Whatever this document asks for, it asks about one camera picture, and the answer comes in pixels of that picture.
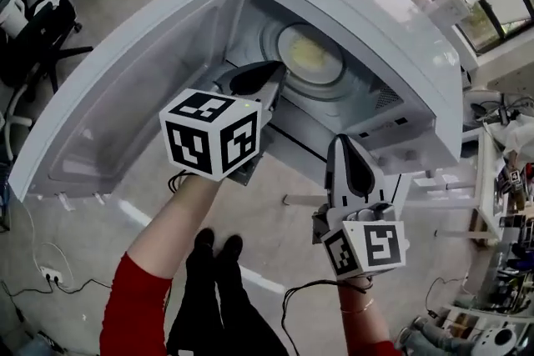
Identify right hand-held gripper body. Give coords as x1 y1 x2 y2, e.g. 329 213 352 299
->
311 201 408 280

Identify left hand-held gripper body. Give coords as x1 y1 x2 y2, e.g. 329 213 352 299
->
159 88 275 186

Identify white microwave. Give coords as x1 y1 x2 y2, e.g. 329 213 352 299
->
8 0 465 203

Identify person's left forearm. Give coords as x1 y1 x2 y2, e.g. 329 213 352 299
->
124 174 222 280

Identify person's right forearm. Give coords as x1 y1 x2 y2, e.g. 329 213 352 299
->
337 275 389 347

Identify person's left black shoe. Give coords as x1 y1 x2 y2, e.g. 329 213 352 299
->
194 228 216 260

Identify person's black shoe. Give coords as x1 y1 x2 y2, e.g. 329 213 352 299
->
222 234 244 263
194 228 216 260

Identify person's right black shoe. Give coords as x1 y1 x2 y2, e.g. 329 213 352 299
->
222 234 244 263

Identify cluttered white work table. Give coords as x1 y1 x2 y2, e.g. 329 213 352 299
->
462 89 534 251

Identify white round device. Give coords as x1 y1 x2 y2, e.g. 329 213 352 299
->
473 327 519 356

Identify person's black trousers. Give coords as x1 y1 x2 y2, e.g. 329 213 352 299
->
165 248 290 356

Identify person's red top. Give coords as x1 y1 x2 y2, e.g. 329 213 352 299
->
98 252 402 356

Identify white office chair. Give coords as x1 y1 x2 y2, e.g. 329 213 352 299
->
3 87 35 162

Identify black office chair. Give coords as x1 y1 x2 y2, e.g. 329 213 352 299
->
0 0 95 97

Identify white power strip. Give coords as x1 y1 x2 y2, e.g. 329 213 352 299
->
39 265 65 284

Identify white plastic jug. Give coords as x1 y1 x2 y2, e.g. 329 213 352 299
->
0 0 26 39

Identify left hand-held gripper cable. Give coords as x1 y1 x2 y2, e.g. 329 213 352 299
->
167 169 191 194

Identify hand-held gripper cable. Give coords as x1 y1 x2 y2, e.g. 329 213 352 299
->
281 278 373 356
167 169 191 194

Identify thin gold bracelet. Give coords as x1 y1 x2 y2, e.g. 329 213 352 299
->
340 298 375 315

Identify right hand-held gripper cable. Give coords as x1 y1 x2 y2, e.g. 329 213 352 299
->
281 278 373 356

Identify white floor cable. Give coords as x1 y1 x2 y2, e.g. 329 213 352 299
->
18 199 74 276

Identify black floor cable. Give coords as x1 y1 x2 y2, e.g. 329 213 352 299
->
0 278 113 299

